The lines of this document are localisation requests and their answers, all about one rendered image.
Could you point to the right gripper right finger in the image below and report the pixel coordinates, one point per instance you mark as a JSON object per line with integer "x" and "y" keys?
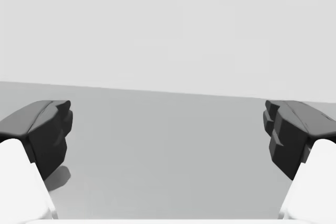
{"x": 294, "y": 140}

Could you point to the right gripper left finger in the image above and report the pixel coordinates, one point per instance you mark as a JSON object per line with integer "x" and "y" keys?
{"x": 39, "y": 134}

